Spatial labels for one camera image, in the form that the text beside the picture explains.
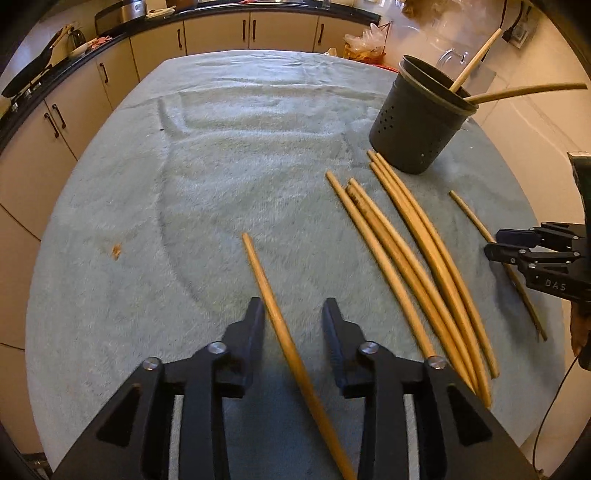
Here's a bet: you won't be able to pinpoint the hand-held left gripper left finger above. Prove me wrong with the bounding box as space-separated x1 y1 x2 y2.
53 298 266 480

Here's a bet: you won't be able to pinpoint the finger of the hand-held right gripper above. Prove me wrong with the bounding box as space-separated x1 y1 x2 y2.
496 222 583 251
484 242 580 274

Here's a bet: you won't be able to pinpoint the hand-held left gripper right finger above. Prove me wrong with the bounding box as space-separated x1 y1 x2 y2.
322 298 541 480

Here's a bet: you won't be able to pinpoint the thin wooden chopstick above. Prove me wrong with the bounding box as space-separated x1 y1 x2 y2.
449 189 548 342

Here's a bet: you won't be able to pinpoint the dark grey perforated utensil holder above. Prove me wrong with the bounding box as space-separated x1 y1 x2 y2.
369 54 480 175

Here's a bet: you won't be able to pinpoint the person's right hand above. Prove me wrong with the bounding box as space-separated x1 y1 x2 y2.
571 300 591 357

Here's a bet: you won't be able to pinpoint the light blue towel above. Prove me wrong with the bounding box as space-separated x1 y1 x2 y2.
27 50 566 480

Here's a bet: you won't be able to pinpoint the clear glass pitcher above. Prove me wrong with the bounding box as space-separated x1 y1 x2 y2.
434 44 495 95

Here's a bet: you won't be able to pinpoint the clear plastic bag with food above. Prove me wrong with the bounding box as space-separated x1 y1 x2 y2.
342 23 389 63

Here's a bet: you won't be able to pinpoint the large plastic bag of food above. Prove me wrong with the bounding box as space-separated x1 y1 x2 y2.
401 0 462 20

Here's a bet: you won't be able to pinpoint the cream kitchen cabinets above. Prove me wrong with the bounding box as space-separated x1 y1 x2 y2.
0 11 382 352

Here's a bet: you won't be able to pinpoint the black kitchen countertop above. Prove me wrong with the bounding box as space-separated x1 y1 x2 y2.
0 4 382 144

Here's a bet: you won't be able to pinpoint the steel rice cooker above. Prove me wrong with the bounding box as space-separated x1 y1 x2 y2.
95 0 148 33

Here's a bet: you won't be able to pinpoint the black frying pan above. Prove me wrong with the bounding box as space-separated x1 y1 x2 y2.
1 28 75 97

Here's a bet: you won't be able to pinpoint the black cable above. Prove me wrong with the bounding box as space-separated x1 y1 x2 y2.
531 355 583 472

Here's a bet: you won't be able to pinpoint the wall power outlet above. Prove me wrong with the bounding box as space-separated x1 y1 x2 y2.
501 18 539 49

